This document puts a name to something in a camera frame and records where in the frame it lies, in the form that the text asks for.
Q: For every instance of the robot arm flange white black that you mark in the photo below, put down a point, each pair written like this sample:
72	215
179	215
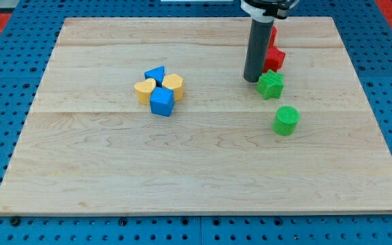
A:
266	11

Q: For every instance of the yellow hexagon block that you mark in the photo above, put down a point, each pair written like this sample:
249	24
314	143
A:
175	83

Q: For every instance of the blue triangle block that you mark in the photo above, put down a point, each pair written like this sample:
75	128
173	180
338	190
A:
158	74

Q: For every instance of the blue cube block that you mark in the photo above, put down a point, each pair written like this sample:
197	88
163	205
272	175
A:
162	101

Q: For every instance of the wooden board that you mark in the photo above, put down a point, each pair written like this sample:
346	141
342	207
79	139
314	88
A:
90	148

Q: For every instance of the yellow heart block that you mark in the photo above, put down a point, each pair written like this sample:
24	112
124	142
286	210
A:
143	90

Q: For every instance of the green star block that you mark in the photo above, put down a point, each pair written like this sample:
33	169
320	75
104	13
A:
270	84

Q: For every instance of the green cylinder block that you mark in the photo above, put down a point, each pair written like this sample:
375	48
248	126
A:
286	120

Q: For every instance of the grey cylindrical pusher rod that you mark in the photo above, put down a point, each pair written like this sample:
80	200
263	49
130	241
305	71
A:
258	43

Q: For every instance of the red star block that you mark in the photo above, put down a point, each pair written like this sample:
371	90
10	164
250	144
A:
274	59

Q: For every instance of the red block behind rod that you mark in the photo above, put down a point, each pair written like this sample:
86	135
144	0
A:
273	37

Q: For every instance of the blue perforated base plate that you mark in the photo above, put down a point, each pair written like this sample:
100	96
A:
25	47

